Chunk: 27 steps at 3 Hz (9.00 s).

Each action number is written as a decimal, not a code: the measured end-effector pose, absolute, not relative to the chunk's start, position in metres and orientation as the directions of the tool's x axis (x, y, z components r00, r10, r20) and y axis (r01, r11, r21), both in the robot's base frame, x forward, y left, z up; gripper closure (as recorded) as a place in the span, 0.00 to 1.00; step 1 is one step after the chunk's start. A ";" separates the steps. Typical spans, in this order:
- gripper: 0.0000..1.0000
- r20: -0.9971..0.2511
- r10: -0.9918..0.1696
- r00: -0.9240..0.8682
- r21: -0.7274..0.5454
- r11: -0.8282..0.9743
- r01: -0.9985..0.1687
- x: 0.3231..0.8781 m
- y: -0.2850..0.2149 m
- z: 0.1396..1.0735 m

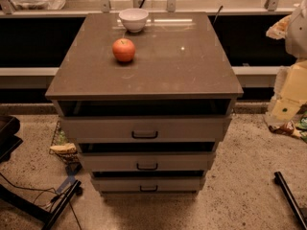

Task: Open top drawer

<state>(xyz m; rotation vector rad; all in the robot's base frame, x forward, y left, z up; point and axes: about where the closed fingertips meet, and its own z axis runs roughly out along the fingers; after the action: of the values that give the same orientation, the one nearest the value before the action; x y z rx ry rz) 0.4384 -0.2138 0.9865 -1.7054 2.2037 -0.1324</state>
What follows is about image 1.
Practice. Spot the grey top drawer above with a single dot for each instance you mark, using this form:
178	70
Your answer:
145	129

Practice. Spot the grey drawer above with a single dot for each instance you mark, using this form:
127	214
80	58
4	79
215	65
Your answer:
146	161
148	184
145	129

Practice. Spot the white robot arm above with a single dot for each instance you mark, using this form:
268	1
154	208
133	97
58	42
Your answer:
290	88

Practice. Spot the grey drawer cabinet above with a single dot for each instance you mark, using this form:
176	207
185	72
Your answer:
179	70

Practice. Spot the grey middle drawer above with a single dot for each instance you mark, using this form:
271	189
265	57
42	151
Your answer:
146	161

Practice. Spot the grey bottom drawer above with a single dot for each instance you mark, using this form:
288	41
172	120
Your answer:
148	184

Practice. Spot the red apple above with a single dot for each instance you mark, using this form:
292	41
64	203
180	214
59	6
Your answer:
123	49

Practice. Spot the white bowl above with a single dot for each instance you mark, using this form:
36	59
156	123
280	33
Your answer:
134	20

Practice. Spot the blue tape strip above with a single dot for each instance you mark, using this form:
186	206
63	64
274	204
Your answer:
71	171

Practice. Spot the black chair base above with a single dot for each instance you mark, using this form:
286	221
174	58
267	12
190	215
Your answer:
9	126

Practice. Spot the snack bag on floor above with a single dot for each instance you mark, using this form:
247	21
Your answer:
296	130

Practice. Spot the black stand leg right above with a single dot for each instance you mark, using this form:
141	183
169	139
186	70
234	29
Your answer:
299	212

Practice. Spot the black stand leg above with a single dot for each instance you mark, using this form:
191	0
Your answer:
48	218
299	212

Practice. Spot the black stand leg left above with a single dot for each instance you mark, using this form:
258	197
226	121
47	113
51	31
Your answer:
48	218

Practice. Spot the wire basket with items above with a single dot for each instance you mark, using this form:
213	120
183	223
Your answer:
62	148

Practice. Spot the metal shelf rail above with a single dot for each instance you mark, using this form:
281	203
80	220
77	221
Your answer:
192	0

